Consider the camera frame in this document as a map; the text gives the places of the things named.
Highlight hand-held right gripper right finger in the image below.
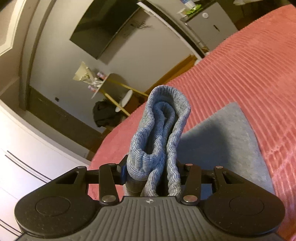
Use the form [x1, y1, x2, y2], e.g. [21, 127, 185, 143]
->
[178, 163, 245, 206]

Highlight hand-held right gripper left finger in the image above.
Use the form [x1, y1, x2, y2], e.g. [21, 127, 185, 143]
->
[54, 155, 129, 206]

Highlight grey pants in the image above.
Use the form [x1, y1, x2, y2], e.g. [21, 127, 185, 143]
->
[125, 85, 276, 198]

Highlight black bag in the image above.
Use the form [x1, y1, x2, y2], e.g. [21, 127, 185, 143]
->
[92, 99, 123, 128]

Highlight dark wooden door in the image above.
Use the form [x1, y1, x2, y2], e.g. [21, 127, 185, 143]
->
[21, 85, 105, 161]

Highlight yellow legged side table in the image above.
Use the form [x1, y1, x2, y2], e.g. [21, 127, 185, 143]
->
[91, 73, 150, 117]

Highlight cream wrapped flower bouquet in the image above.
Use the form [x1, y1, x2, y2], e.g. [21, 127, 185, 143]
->
[73, 61, 98, 86]

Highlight pink ribbed blanket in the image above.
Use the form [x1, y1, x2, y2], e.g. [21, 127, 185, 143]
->
[88, 5, 296, 241]

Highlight white tower fan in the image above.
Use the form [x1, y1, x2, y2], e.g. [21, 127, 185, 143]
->
[136, 2, 207, 58]

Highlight grey bedside cabinet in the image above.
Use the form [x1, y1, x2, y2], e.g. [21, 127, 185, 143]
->
[180, 2, 239, 52]

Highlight green leafy item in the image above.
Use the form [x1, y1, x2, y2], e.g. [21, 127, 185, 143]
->
[184, 4, 203, 16]

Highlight black wall television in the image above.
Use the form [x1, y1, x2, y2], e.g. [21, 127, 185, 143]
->
[69, 0, 144, 66]

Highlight wall power socket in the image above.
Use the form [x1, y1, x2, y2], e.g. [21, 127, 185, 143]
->
[129, 20, 147, 29]

